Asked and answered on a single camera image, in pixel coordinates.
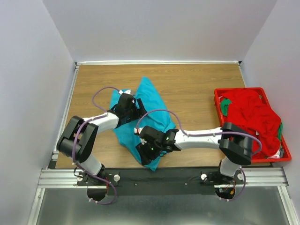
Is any teal t shirt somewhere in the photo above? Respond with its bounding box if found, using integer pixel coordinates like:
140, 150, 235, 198
113, 77, 176, 163

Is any green t shirt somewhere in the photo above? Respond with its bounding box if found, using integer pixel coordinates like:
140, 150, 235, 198
220, 98, 232, 117

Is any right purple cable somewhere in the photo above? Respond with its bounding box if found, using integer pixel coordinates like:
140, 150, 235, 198
135, 109, 263, 202

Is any red t shirt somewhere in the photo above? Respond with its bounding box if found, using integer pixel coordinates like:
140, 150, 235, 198
220, 89, 283, 159

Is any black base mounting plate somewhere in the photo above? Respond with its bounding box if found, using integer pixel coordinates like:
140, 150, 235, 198
76, 167, 244, 202

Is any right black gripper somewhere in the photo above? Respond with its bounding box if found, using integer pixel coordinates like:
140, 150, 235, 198
135, 140, 162, 165

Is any red plastic bin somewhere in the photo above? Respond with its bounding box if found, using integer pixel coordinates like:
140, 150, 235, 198
214, 87, 292, 163

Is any grey white garment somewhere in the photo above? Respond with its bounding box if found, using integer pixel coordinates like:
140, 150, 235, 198
269, 148, 285, 159

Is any purple cable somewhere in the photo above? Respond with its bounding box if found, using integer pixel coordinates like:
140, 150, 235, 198
72, 86, 122, 205
135, 109, 263, 202

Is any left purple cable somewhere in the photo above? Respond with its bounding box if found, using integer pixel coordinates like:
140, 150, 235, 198
72, 86, 122, 205

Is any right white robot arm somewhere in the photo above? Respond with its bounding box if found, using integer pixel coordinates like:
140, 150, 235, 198
134, 122, 262, 184

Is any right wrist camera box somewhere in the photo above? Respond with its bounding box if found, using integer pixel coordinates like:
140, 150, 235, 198
134, 127, 143, 136

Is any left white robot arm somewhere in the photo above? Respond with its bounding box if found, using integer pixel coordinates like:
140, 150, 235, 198
56, 93, 146, 185

